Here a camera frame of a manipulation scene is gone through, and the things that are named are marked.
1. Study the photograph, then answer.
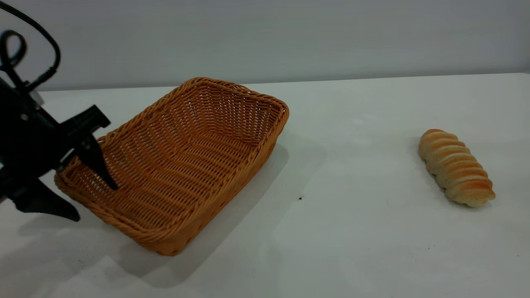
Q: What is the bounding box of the long ridged bread roll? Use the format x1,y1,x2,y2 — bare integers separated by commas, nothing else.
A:
418,129,496,208

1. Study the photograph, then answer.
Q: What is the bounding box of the orange woven wicker basket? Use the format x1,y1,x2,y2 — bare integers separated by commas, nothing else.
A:
54,77,290,257

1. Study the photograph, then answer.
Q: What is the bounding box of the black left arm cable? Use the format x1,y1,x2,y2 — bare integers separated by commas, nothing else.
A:
0,30,28,85
0,0,62,92

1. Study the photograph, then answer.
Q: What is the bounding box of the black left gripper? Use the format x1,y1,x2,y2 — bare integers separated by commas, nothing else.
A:
0,79,119,222

